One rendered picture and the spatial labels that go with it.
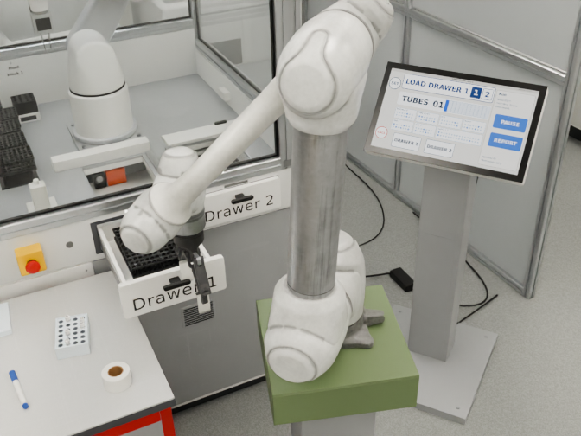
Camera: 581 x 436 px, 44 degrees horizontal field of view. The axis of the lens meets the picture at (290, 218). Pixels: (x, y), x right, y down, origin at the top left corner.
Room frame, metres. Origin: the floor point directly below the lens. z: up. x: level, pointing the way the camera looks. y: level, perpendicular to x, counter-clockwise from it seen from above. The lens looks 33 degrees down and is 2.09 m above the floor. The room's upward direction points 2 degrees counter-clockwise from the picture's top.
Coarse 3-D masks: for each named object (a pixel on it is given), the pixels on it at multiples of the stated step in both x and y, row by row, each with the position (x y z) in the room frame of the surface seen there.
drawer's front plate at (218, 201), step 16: (224, 192) 1.92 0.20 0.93; (240, 192) 1.94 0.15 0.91; (256, 192) 1.96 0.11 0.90; (272, 192) 1.99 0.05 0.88; (208, 208) 1.90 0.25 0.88; (224, 208) 1.92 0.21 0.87; (240, 208) 1.94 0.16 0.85; (256, 208) 1.96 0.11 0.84; (272, 208) 1.99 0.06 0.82; (208, 224) 1.89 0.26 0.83
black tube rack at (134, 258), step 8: (120, 240) 1.71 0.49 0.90; (120, 248) 1.71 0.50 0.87; (128, 248) 1.67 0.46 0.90; (160, 248) 1.71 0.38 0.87; (168, 248) 1.66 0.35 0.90; (128, 256) 1.64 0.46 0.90; (136, 256) 1.63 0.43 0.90; (144, 256) 1.67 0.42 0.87; (152, 256) 1.63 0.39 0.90; (160, 256) 1.63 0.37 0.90; (128, 264) 1.64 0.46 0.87; (136, 264) 1.59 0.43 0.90; (160, 264) 1.63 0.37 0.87; (168, 264) 1.63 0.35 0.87; (176, 264) 1.64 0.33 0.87; (136, 272) 1.59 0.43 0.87; (144, 272) 1.60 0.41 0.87; (152, 272) 1.59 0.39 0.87
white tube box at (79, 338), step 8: (56, 320) 1.49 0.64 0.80; (64, 320) 1.49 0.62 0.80; (72, 320) 1.49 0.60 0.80; (88, 320) 1.51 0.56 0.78; (56, 328) 1.46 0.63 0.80; (64, 328) 1.46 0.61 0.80; (72, 328) 1.46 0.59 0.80; (88, 328) 1.47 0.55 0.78; (56, 336) 1.43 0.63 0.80; (64, 336) 1.43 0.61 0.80; (72, 336) 1.43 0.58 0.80; (80, 336) 1.43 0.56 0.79; (88, 336) 1.44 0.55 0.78; (56, 344) 1.39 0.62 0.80; (64, 344) 1.39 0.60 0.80; (72, 344) 1.39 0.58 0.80; (80, 344) 1.39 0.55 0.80; (88, 344) 1.40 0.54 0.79; (56, 352) 1.38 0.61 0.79; (64, 352) 1.38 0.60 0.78; (72, 352) 1.38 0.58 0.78; (80, 352) 1.39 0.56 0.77; (88, 352) 1.39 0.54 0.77
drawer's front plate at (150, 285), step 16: (160, 272) 1.52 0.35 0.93; (176, 272) 1.52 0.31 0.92; (192, 272) 1.54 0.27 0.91; (208, 272) 1.56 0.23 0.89; (224, 272) 1.58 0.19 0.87; (128, 288) 1.47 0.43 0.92; (144, 288) 1.49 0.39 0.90; (160, 288) 1.50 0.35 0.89; (176, 288) 1.52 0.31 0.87; (192, 288) 1.54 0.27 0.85; (224, 288) 1.58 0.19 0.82; (128, 304) 1.47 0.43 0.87; (160, 304) 1.50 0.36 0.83
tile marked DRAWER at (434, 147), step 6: (426, 138) 2.06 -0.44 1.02; (426, 144) 2.05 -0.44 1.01; (432, 144) 2.04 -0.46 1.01; (438, 144) 2.04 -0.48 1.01; (444, 144) 2.03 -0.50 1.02; (450, 144) 2.02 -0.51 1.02; (426, 150) 2.04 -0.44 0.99; (432, 150) 2.03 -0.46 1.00; (438, 150) 2.03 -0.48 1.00; (444, 150) 2.02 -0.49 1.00; (450, 150) 2.01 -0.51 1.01; (444, 156) 2.01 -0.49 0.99; (450, 156) 2.00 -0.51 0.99
